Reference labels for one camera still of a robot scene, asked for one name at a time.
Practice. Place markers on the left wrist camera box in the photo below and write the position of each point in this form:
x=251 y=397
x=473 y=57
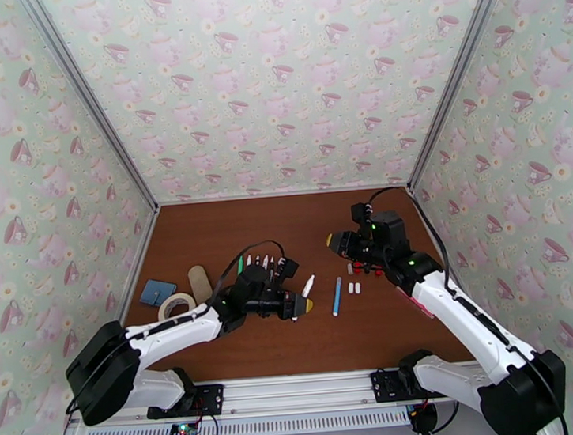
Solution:
x=288 y=269

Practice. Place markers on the pink highlighter pack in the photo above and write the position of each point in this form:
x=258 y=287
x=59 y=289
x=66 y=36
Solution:
x=405 y=295

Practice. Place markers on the small circuit board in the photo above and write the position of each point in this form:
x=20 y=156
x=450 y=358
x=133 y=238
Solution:
x=183 y=432

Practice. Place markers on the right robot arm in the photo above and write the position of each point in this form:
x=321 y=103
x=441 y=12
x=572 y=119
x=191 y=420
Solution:
x=463 y=319

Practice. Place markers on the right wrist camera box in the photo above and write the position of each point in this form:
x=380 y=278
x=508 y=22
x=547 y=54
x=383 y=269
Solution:
x=358 y=214

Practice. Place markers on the blue wallet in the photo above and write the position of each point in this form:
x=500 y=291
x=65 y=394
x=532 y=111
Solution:
x=156 y=291

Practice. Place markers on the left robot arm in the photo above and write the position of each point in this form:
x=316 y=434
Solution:
x=176 y=327

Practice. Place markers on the black round controller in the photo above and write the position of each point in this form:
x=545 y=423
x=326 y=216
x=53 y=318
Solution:
x=423 y=419

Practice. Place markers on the aluminium frame post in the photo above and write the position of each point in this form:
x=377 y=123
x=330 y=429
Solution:
x=459 y=77
x=89 y=101

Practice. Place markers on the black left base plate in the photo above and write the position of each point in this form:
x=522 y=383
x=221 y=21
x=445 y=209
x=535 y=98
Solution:
x=206 y=398

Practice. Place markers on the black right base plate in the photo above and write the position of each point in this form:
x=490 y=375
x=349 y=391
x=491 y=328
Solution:
x=386 y=385

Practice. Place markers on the tan oval insole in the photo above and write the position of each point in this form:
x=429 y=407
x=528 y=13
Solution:
x=198 y=278

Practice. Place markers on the aluminium mounting rail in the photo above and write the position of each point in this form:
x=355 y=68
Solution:
x=300 y=389

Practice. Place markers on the green marker pen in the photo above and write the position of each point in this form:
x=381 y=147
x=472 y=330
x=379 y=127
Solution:
x=240 y=263

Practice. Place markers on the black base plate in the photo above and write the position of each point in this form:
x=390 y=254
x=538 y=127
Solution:
x=206 y=398
x=386 y=385

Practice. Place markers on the blue marker pen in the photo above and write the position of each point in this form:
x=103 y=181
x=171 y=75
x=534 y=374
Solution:
x=337 y=297

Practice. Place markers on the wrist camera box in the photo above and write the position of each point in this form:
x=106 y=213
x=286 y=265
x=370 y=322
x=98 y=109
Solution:
x=358 y=214
x=288 y=269

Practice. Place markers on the beige tape roll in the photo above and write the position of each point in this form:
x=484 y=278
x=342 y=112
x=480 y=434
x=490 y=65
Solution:
x=179 y=297

